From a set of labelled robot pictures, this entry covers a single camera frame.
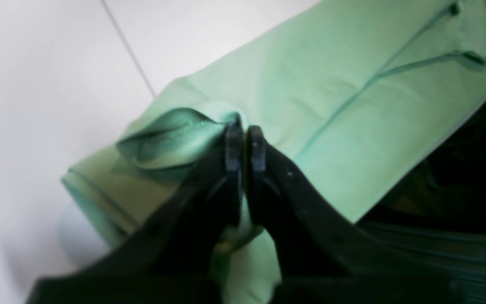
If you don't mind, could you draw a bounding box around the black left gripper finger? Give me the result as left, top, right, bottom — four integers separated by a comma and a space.
27, 122, 243, 304

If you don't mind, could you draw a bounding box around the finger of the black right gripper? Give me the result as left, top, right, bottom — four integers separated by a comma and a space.
246, 126, 462, 304

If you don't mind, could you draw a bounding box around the light green T-shirt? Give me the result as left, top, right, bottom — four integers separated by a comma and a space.
62, 0, 486, 304

